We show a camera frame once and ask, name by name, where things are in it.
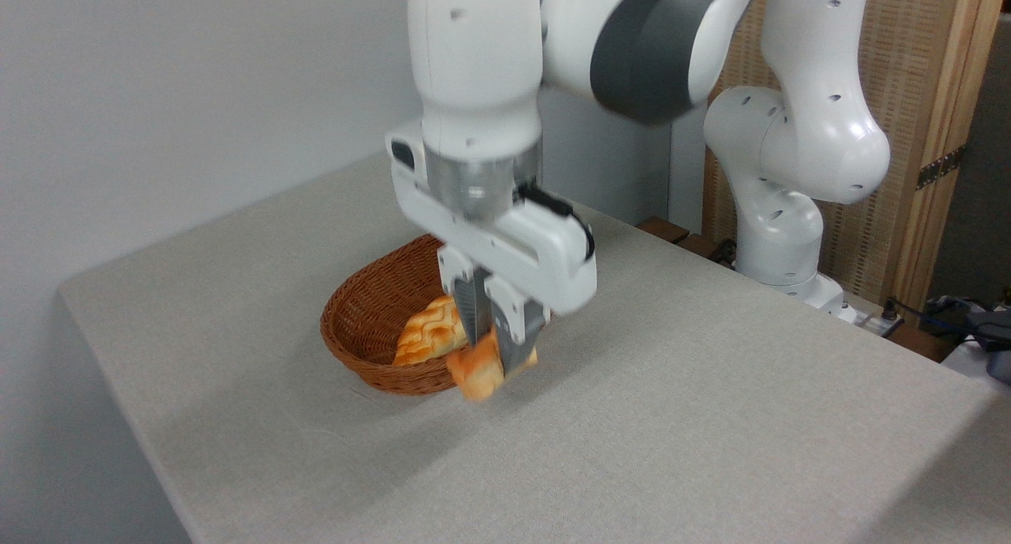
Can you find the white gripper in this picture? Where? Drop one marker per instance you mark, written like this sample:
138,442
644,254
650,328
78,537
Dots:
545,260

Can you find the round knotted bread roll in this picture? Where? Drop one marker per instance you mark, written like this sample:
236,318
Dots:
478,374

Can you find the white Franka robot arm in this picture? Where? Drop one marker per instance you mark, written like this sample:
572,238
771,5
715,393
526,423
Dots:
474,54

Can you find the long braided bread loaf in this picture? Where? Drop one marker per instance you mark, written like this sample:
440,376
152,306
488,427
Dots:
426,335

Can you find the brown wicker oval basket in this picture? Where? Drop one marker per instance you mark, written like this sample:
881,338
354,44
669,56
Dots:
363,307

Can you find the grey tablecloth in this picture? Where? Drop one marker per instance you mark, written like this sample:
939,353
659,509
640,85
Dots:
711,418

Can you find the black power plug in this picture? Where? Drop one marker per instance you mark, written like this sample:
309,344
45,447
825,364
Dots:
891,310

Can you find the metal screen hinge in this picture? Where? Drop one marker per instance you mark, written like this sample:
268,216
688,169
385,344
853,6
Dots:
938,167

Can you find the grey blue bag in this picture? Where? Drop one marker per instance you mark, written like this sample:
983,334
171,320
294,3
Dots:
997,347

